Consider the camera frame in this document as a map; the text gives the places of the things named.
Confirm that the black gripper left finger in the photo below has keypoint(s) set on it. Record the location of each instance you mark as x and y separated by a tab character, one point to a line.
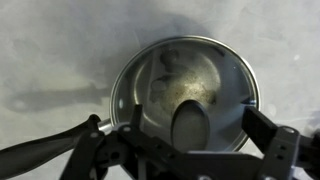
146	153

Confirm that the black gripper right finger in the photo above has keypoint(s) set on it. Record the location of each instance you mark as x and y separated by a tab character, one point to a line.
260	130

